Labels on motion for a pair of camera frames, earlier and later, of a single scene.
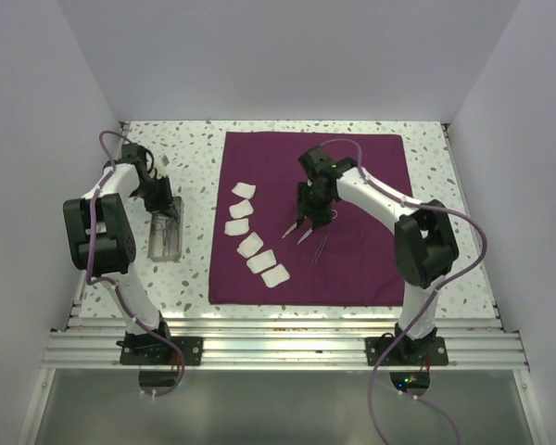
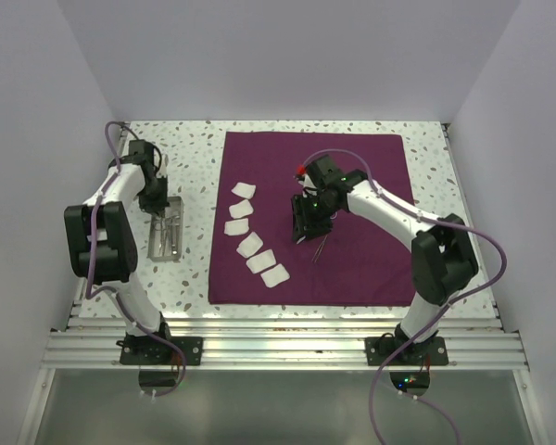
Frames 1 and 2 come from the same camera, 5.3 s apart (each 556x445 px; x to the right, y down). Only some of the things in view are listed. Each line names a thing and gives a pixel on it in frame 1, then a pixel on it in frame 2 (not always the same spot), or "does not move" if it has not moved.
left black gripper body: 156,194 does not move
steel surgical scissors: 289,230 to 174,235
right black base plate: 431,351 does not move
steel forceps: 320,249 does not move
